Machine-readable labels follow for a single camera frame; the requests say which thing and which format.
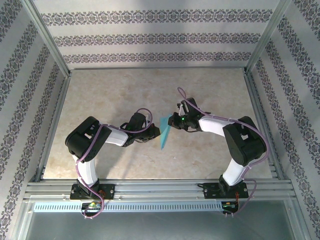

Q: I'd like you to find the light blue cloth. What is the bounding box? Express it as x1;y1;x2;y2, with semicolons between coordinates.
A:
159;114;173;151

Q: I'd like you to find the right circuit board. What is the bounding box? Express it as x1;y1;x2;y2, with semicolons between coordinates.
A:
221;200;240;211

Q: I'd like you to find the circuit board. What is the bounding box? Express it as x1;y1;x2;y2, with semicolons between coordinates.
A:
221;200;240;211
81;201;103;211

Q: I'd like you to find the left circuit board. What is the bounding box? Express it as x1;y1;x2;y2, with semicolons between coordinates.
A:
81;201;103;211

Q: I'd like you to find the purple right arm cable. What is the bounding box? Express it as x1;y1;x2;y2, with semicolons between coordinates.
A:
176;86;270;217

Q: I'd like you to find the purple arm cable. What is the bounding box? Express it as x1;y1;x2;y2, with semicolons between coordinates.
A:
75;107;154;221
176;86;270;217

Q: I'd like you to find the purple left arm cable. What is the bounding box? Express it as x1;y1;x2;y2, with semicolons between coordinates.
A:
75;107;154;221

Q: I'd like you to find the aluminium back rail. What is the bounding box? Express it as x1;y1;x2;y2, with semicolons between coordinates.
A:
69;66;247;71

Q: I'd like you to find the aluminium mounting rail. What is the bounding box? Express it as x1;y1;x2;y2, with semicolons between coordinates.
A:
23;181;295;201

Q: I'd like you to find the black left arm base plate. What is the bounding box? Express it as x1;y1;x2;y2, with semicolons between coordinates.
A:
69;183;116;201

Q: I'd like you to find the aluminium side rail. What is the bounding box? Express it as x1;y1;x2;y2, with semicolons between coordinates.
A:
34;74;73;183
243;71;286;181

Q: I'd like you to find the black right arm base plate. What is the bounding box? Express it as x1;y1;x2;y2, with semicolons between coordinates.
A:
202;181;250;200

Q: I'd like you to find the slotted grey cable duct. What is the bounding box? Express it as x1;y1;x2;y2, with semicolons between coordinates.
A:
33;201;223;213

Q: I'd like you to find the aluminium frame post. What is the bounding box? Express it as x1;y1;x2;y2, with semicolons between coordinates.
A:
21;0;73;79
244;0;293;75

